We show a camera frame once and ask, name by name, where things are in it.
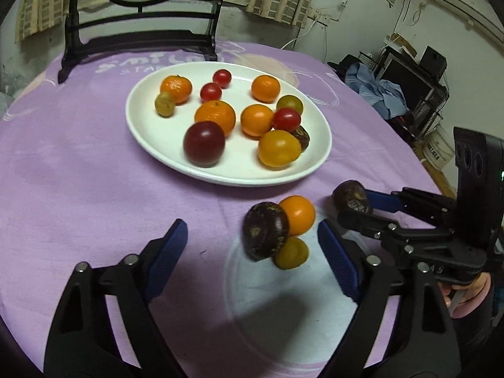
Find yellow-green citrus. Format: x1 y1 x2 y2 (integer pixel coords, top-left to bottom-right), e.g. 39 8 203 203
276 94 304 114

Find wall power outlet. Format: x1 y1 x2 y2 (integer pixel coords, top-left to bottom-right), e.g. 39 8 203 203
315 8 341 25

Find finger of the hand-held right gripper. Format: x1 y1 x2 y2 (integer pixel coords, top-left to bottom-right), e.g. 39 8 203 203
339 210 454 245
364 187 458 228

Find dark passion fruit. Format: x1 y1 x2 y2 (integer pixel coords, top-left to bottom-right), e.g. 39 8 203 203
293 125 311 152
242 202 290 261
332 180 373 215

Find white cable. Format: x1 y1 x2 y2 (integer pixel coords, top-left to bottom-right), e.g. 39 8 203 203
281 20 316 50

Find black monitor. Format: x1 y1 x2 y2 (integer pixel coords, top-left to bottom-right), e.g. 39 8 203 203
380 47 447 109

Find yellow-orange tomato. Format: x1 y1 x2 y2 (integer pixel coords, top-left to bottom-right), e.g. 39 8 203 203
258 130 302 168

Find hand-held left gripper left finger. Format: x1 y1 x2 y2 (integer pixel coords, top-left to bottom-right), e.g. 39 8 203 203
43 218 189 378

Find purple tablecloth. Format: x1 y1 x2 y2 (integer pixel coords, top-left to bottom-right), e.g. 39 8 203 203
0 38 445 378

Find blue clothes pile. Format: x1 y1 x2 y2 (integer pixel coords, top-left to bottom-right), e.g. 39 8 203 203
346 62 408 119

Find white oval plate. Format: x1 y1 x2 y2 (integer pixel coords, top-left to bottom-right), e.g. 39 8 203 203
125 62 332 187

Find person's right forearm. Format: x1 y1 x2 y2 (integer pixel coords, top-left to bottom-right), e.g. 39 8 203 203
451 279 504 367

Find small green kumquat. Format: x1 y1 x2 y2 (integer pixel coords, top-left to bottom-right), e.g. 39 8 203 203
274 236 309 270
154 92 176 117

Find person's right hand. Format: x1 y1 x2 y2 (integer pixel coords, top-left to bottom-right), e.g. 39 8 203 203
440 271 494 319

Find white bucket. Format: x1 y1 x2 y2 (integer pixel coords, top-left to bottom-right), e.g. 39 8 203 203
419 128 457 172

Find dark purple plum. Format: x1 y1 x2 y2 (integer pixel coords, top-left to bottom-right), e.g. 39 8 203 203
183 121 226 168

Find orange mandarin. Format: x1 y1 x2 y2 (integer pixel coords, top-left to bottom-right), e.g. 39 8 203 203
279 195 316 237
251 75 281 102
240 104 275 139
160 75 193 105
194 100 236 136

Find black speaker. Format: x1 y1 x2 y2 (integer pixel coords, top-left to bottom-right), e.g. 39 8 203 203
419 46 447 83

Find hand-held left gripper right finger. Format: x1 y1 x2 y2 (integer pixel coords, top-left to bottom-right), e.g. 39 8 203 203
317 220 461 378

